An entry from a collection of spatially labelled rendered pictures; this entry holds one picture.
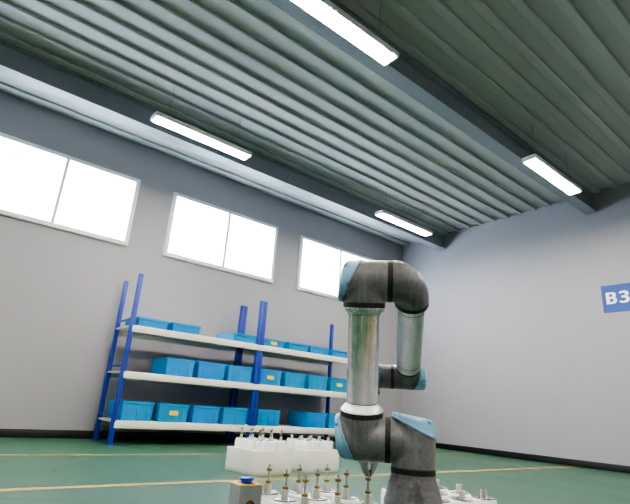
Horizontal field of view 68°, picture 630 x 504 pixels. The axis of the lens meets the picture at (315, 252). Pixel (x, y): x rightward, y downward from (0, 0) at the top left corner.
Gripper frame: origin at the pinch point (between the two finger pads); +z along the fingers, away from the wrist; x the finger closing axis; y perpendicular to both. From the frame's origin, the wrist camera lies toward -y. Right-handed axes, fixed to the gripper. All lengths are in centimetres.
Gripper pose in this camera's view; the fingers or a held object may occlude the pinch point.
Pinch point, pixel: (369, 472)
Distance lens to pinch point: 168.3
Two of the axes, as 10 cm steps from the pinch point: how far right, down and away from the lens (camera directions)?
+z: -0.7, 9.5, -3.1
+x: -9.5, -1.6, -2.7
